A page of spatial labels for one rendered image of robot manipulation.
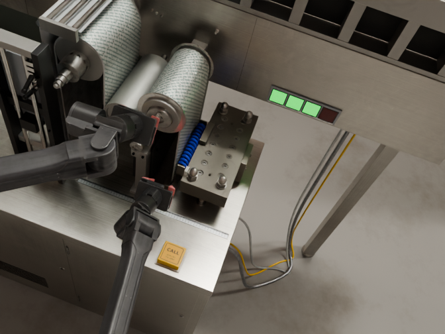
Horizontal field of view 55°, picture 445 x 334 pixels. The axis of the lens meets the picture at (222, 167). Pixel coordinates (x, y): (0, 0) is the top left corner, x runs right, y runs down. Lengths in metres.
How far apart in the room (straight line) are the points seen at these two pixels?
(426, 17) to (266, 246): 1.61
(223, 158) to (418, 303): 1.68
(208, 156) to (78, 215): 0.47
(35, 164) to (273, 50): 0.83
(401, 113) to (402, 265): 1.50
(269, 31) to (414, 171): 2.18
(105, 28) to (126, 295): 0.71
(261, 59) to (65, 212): 0.80
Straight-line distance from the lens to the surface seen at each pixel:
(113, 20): 1.29
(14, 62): 1.24
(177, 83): 1.24
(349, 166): 3.07
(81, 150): 0.84
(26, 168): 0.84
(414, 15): 1.29
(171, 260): 1.34
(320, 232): 2.33
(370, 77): 1.39
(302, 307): 2.42
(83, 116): 0.91
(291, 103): 1.48
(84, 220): 1.43
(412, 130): 1.52
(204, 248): 1.40
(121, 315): 0.98
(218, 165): 1.42
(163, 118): 1.21
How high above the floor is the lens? 2.14
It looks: 52 degrees down
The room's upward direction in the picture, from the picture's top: 17 degrees clockwise
